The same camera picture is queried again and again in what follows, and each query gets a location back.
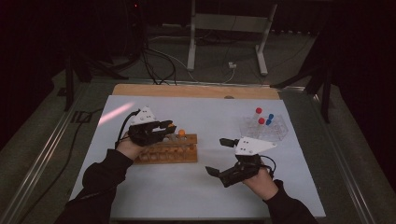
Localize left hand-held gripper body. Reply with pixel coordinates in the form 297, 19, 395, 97
127, 105, 166, 147

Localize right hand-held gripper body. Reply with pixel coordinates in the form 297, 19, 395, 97
218, 135, 277, 189

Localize wooden test tube rack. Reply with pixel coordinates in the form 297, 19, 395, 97
134, 133, 199, 165

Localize clear plastic tube rack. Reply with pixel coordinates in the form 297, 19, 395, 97
238, 113, 290, 143

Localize person's left hand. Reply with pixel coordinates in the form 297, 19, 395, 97
116, 132, 148, 161

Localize person's right hand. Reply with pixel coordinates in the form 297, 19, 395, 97
242, 164, 279, 202

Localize white table cover sheet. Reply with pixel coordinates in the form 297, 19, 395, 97
68, 94, 327, 218

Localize wooden table board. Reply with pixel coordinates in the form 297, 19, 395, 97
111, 83, 281, 101

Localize black stand legs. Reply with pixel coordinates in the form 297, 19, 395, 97
270, 27, 332, 124
64, 52, 129, 112

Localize dark equipment tower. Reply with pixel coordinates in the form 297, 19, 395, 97
122, 0, 148, 60

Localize white metal stand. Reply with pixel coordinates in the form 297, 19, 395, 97
186, 0, 278, 77

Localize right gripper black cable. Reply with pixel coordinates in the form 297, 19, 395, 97
260, 154, 277, 180

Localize black cable bundle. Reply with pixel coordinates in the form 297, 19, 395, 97
141, 43, 178, 86

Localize white cable with plug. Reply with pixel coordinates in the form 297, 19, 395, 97
221, 61, 237, 84

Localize black floor cable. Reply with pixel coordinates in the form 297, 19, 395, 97
18, 106, 106, 222

